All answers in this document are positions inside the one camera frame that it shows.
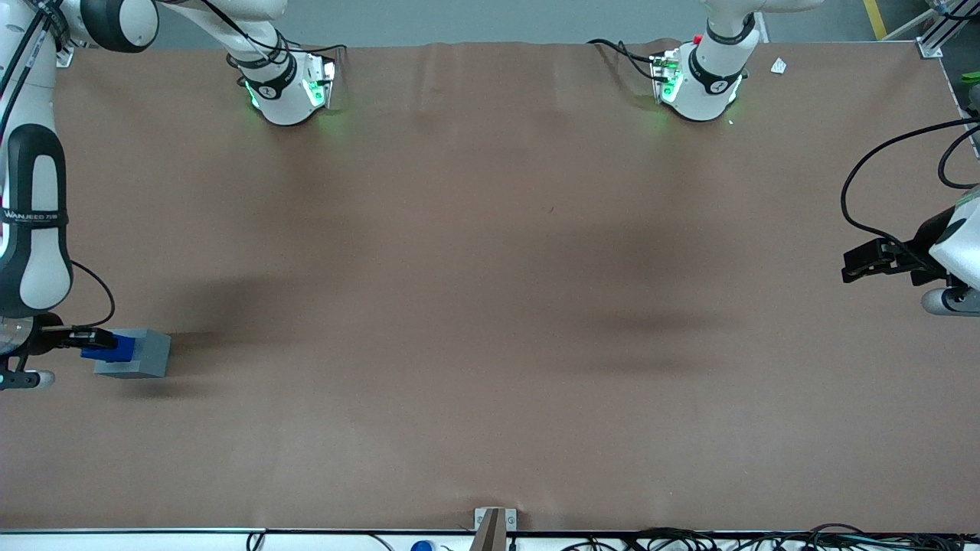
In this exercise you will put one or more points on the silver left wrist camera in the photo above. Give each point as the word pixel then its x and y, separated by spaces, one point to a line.
pixel 949 301

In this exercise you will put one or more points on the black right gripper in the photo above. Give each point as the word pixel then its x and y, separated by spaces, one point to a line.
pixel 47 339

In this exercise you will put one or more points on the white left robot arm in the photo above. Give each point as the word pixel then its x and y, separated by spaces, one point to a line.
pixel 708 80

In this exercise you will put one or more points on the aluminium frame profile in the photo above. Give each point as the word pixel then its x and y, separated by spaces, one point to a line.
pixel 64 55
pixel 945 27

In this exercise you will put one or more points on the green object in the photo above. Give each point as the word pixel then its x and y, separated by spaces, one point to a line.
pixel 972 77

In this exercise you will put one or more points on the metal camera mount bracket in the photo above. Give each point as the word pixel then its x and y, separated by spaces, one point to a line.
pixel 494 524

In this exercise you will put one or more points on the small white paper tag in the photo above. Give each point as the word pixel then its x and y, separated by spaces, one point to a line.
pixel 779 66

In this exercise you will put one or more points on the small blue round object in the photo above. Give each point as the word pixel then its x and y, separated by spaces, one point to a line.
pixel 421 546

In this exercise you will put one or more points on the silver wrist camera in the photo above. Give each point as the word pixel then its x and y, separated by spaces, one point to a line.
pixel 27 379
pixel 949 301

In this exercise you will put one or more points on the brown table cover sheet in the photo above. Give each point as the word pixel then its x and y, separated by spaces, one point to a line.
pixel 490 306

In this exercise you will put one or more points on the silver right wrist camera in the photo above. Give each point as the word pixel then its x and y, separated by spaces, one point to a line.
pixel 27 379

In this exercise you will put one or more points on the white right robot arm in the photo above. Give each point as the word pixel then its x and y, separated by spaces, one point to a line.
pixel 34 229

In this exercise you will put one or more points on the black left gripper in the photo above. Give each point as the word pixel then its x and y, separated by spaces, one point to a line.
pixel 921 243

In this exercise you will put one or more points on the gray square base block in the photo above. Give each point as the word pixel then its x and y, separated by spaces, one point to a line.
pixel 151 353

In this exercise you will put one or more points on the blue plastic part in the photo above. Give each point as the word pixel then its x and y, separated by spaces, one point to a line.
pixel 122 354

